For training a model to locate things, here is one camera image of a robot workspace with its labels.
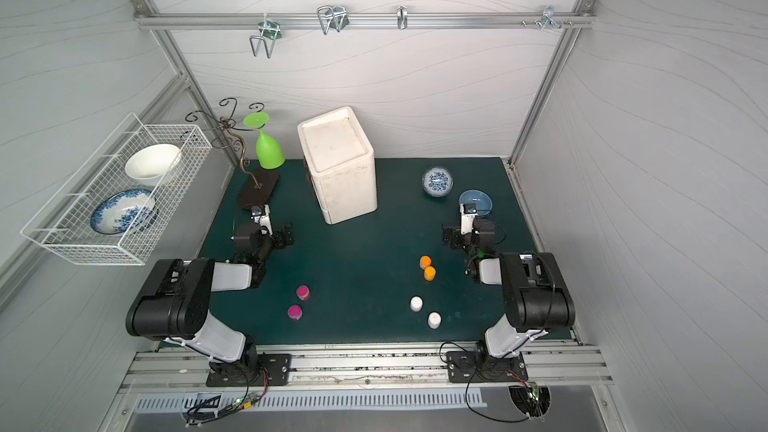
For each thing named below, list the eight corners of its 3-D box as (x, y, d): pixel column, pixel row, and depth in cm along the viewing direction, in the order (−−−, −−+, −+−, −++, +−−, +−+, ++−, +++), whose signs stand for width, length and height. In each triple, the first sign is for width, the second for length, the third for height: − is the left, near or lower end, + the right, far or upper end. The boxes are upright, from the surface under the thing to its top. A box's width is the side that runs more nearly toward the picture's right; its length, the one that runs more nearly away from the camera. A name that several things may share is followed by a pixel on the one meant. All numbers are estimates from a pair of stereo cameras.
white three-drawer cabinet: (327, 232, 103) (310, 179, 82) (310, 174, 121) (294, 118, 100) (381, 215, 108) (378, 161, 87) (357, 161, 126) (350, 106, 105)
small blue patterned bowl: (436, 201, 112) (438, 190, 107) (418, 187, 117) (419, 175, 111) (454, 188, 116) (456, 177, 111) (436, 175, 121) (438, 163, 116)
